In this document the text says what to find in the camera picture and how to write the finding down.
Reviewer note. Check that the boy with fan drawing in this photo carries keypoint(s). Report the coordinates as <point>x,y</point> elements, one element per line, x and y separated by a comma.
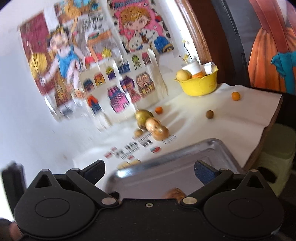
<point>61,42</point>

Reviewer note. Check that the colourful houses drawing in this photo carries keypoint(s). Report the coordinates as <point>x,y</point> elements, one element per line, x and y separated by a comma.
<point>117,88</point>

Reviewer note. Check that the small brown longan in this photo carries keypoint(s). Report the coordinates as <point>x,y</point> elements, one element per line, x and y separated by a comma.
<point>138,133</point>
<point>209,114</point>

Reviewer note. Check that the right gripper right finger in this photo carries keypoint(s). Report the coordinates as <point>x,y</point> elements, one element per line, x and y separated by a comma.
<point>214,181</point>

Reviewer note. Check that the yellow fruit in bowl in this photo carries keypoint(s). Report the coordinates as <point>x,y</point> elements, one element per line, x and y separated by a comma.
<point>183,75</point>

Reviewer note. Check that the green yellow pear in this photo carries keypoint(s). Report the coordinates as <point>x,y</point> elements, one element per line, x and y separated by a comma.
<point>141,116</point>

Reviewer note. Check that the striped pepino melon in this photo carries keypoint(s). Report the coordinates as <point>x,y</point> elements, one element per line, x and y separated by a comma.
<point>174,193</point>
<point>151,124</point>

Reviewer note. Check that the orange dress lady poster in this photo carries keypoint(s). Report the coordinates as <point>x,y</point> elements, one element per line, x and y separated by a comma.
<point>272,58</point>

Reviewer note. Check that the brown wooden door frame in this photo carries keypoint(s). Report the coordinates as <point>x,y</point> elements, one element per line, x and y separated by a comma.
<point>208,36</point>

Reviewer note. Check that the yellow plastic bowl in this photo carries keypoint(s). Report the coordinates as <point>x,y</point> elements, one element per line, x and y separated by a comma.
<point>200,86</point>

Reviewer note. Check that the white rolled paper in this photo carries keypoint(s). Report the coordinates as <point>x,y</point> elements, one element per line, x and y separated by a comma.
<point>210,68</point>

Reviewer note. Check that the small orange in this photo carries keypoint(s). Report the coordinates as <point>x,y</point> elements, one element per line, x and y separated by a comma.
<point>158,110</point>
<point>235,96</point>

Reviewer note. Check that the girl with bear drawing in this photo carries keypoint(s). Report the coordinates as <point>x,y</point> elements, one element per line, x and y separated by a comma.
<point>140,26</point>

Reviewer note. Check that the yellow flower twig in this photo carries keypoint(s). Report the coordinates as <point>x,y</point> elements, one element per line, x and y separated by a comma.
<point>187,56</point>

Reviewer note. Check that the brown round pear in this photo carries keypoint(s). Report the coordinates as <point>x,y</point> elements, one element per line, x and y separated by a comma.
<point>160,133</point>

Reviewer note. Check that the white orange jar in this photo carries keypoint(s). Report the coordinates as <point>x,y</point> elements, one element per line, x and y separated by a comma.
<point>194,67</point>

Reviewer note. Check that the black dark door panel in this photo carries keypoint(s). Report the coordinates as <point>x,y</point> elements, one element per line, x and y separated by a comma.
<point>234,43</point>

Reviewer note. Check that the person's left hand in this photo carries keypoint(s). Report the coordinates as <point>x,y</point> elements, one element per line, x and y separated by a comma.
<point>9,231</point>

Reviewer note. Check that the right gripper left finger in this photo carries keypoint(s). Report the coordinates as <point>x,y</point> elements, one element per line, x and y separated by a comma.
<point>85,181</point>

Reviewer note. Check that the green plastic stool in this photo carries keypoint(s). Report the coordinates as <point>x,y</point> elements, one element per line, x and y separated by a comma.
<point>276,157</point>

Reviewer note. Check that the white printed table mat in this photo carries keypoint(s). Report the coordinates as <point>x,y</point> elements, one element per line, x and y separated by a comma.
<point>238,124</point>

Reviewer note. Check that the metal baking tray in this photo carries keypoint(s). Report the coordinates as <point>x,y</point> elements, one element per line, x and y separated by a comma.
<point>153,178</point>

